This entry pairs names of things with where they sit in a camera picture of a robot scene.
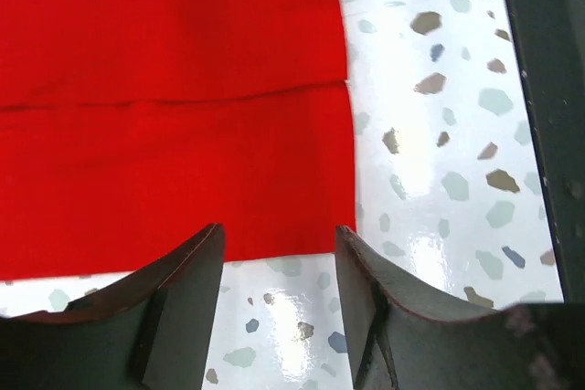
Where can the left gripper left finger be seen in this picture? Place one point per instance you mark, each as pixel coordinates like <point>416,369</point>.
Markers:
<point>148,330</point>

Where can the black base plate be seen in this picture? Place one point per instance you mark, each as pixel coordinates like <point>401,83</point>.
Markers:
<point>548,37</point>

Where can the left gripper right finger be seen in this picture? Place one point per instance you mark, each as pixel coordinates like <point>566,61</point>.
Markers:
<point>402,333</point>

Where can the bright red t shirt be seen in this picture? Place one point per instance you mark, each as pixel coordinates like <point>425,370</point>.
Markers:
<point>129,125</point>

